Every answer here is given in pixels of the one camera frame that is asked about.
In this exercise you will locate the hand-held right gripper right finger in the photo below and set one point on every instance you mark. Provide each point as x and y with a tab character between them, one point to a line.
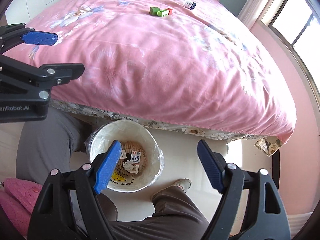
211	167

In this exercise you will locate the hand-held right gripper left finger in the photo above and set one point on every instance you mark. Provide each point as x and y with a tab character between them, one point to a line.
108	170

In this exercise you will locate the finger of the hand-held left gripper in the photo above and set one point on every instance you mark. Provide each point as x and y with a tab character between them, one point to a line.
67	70
40	38

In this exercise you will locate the white paper ball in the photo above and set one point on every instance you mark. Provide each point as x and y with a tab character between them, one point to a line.
128	165

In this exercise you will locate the small white printed box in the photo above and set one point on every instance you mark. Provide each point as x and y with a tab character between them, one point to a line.
123	154

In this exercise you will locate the white milk carton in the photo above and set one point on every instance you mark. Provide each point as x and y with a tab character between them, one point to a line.
136	158

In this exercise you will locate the white round waste bin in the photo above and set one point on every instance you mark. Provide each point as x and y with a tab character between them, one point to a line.
117	132

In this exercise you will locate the green cube box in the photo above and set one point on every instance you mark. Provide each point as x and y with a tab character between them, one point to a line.
153	10

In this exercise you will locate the light green box red end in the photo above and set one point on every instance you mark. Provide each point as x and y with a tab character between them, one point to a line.
162	13

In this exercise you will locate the white jar blue label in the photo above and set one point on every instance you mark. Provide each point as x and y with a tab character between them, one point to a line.
189	4

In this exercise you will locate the person's beige shoe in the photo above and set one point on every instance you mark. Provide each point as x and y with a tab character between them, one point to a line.
183	183

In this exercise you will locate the brown printed packet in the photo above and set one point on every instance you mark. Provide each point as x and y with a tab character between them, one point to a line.
132	146

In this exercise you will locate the person's left leg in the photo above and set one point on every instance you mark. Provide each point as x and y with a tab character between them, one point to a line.
45	142

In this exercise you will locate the person's leg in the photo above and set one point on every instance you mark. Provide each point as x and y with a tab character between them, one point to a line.
170	210
45	142

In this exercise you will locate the clear plastic bin liner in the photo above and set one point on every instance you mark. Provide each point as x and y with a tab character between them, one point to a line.
88	141

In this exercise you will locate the white wardrobe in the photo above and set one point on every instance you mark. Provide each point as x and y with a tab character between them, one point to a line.
37	0

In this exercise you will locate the beige floral bed sheet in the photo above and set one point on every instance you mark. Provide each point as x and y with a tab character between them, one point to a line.
195	130

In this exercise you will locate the person's right leg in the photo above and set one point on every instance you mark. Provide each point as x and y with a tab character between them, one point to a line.
170	210

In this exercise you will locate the pink jacket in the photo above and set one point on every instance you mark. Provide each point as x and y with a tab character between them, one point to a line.
17	200

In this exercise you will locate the bed with pink floral cover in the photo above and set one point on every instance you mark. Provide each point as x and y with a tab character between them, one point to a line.
162	67

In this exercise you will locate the cream curtain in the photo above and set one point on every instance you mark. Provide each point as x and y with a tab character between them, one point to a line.
260	2

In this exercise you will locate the window with metal frame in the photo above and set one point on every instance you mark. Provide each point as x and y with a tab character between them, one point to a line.
282	17

